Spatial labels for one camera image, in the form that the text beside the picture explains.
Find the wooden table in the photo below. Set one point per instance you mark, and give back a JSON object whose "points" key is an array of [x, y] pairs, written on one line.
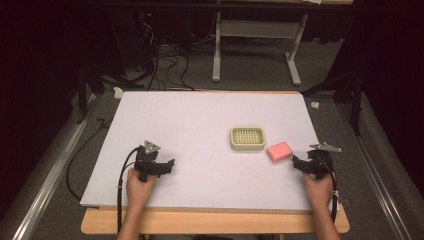
{"points": [[213, 221]]}

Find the white table mat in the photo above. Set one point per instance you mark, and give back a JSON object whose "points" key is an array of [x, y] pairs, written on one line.
{"points": [[206, 133]]}

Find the person's left hand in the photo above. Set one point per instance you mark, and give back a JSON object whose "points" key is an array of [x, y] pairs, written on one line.
{"points": [[140, 191]]}

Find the pink soap bar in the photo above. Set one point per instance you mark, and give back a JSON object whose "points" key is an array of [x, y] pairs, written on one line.
{"points": [[280, 151]]}

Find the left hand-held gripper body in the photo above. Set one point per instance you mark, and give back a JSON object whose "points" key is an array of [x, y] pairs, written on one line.
{"points": [[147, 163]]}

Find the black computer tower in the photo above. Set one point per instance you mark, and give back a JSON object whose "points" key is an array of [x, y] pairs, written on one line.
{"points": [[160, 30]]}

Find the aluminium floor rail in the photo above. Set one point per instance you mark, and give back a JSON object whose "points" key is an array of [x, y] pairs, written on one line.
{"points": [[376, 176], [50, 176]]}

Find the cream soap dish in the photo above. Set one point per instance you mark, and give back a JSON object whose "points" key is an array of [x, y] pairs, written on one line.
{"points": [[247, 138]]}

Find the crumpled white paper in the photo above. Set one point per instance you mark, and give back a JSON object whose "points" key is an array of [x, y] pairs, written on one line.
{"points": [[118, 93]]}

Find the person's right hand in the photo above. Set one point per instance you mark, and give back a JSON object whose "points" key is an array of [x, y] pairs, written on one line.
{"points": [[318, 192]]}

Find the black metal stand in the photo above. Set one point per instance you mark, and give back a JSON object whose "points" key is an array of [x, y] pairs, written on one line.
{"points": [[355, 96], [87, 86]]}

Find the white metal desk frame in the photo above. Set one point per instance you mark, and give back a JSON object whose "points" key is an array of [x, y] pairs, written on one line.
{"points": [[253, 28]]}

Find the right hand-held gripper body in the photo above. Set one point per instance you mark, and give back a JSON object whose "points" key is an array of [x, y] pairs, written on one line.
{"points": [[320, 164]]}

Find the small white paper scrap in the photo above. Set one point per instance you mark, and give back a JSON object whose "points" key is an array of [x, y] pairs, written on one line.
{"points": [[315, 105]]}

